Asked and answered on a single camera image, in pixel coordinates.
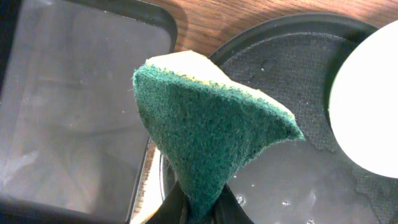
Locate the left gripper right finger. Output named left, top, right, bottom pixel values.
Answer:
left=213, top=185, right=254, bottom=224

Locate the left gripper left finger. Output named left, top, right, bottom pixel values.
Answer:
left=146, top=182, right=187, bottom=224

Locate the green yellow scrub sponge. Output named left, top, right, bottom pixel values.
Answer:
left=132, top=50, right=304, bottom=222

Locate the light blue plate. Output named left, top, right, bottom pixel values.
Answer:
left=328, top=22, right=397, bottom=178

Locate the black rectangular tray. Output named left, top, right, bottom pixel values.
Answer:
left=1, top=0, right=177, bottom=223

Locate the black round tray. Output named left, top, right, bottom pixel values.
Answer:
left=153, top=14, right=397, bottom=223

